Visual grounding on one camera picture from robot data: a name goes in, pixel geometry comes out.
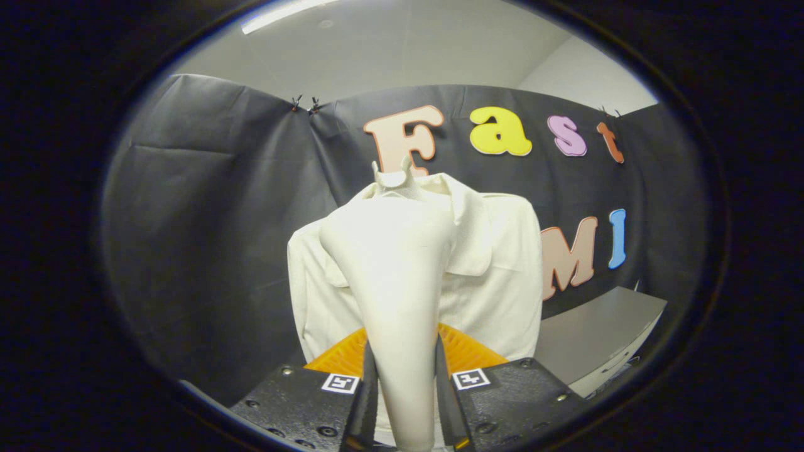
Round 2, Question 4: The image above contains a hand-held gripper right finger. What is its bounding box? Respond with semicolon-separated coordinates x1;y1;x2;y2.
435;322;588;452

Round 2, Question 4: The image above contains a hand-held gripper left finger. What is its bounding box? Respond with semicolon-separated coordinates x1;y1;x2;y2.
229;326;379;452

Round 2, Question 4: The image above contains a cream button-up shirt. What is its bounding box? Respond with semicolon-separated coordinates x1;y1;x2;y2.
287;173;544;377

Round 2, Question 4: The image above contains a white clothes hanger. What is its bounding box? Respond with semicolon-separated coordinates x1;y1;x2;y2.
371;157;418;202

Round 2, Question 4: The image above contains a grey top white cabinet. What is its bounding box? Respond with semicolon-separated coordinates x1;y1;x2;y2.
534;287;668;397

